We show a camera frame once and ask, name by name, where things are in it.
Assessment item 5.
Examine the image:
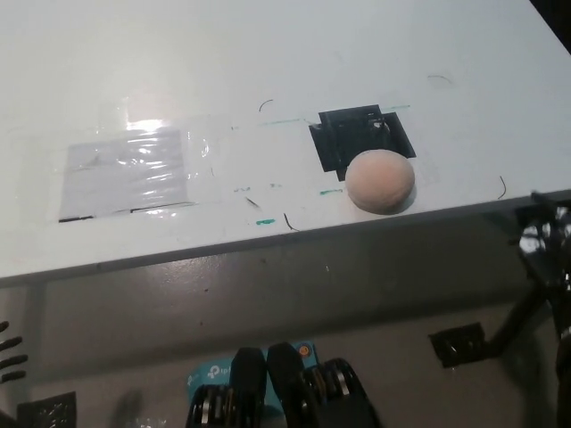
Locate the teal router box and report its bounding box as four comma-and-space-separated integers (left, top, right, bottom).
186, 341, 319, 409

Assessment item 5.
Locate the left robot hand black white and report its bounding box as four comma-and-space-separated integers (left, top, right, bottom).
0, 320, 29, 385

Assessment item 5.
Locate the clear plastic taped sheet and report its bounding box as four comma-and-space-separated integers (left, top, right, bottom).
58, 128, 198, 224

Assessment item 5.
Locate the pink dumpling squeeze toy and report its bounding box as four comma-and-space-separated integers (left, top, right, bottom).
344, 149, 417, 217

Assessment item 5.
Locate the black mask tape patch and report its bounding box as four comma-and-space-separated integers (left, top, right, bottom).
308, 103, 418, 174

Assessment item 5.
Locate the black metal stand frame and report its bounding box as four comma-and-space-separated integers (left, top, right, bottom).
484, 190, 571, 358

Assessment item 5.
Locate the clear plastic film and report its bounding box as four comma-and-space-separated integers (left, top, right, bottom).
53, 95, 224, 222

